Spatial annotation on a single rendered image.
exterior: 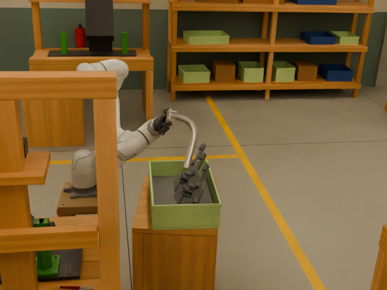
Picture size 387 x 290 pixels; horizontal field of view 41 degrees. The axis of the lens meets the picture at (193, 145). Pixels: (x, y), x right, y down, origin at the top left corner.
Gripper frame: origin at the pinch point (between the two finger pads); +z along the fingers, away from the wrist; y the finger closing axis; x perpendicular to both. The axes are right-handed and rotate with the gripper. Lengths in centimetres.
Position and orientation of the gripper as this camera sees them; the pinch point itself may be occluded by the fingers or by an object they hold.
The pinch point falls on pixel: (171, 117)
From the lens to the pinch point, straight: 244.1
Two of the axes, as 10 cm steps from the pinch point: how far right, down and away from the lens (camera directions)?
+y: 1.5, -9.7, 2.2
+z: 3.4, -1.6, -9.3
